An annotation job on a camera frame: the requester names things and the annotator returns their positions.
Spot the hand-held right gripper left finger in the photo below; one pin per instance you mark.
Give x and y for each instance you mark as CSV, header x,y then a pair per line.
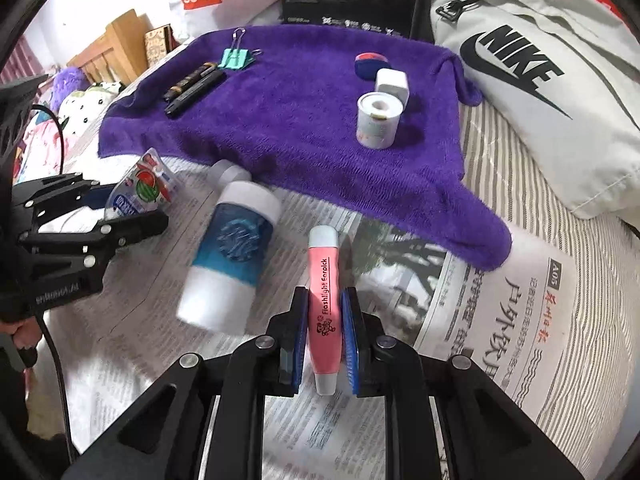
x,y
298,345

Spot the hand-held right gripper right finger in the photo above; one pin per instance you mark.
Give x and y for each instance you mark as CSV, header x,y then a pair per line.
x,y
351,345

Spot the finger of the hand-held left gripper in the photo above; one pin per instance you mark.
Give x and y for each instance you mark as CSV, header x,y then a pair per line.
x,y
125,227
75,192

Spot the small pink white tube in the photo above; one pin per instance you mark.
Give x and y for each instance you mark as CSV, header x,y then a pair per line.
x,y
324,310

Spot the clear plastic packet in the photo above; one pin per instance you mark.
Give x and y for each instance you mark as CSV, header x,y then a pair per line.
x,y
145,185

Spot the white and blue bottle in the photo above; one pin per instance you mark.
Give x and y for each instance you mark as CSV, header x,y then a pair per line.
x,y
230,260

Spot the black and gold pen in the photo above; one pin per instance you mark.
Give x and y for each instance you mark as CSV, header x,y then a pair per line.
x,y
192,79

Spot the green binder clip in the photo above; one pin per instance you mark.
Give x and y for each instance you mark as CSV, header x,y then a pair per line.
x,y
235,58

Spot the white tape roll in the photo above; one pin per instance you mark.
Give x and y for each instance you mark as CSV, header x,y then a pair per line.
x,y
375,130

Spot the white charger plug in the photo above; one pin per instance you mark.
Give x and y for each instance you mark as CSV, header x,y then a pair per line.
x,y
392,82

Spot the person's left hand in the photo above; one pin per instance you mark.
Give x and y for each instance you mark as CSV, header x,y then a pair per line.
x,y
27,334

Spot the pink printed cloth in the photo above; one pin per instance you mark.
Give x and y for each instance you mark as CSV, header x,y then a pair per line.
x,y
40,142

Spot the white and green plush toy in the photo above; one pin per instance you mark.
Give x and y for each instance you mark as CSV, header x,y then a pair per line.
x,y
87,102

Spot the newspaper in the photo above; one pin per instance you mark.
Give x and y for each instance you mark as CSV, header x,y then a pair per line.
x,y
450,310

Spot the purple fluffy plush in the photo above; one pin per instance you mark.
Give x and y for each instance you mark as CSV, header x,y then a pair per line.
x,y
67,80

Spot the wooden headboard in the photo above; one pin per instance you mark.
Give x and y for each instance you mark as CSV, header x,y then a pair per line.
x,y
125,35

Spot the brown patterned notebook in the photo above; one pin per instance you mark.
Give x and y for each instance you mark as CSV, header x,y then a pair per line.
x,y
157,42

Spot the purple towel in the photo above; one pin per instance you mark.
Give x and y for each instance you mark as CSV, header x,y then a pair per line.
x,y
300,125

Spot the white plastic shopping bag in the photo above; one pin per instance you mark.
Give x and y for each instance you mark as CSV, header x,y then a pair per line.
x,y
240,0

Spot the grey sling bag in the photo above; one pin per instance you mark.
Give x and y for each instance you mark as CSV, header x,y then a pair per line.
x,y
525,125

